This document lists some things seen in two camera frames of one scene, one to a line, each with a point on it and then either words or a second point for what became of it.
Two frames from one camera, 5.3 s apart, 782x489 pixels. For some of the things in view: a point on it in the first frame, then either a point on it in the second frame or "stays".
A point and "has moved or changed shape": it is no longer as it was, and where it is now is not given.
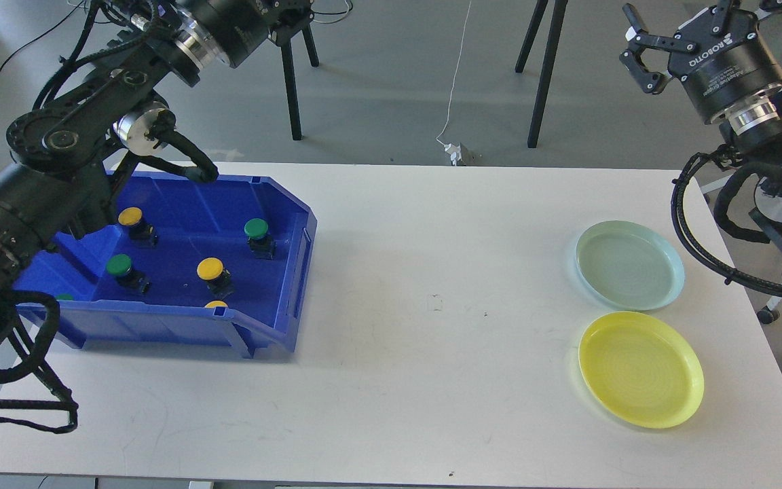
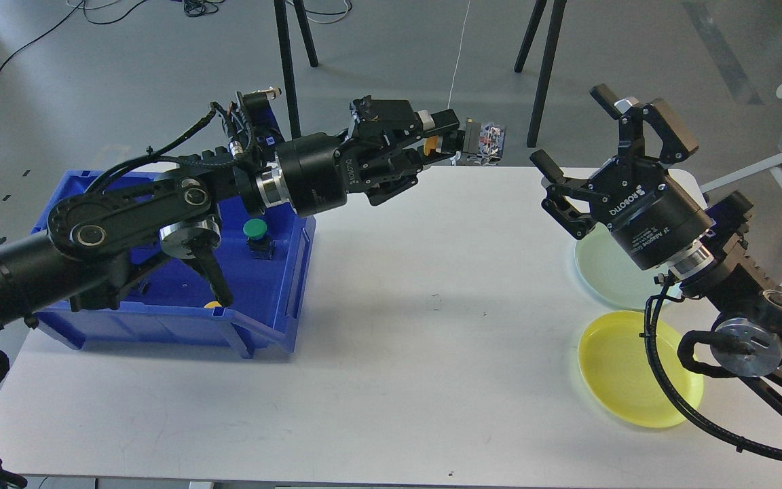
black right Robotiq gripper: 731,62 → 655,219
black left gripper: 221,32 → 315,171
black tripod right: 559,12 stays
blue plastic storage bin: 219,263 stays
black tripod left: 283,37 stays
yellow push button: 218,278 has moved or changed shape
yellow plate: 641,369 stays
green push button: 262,245 stays
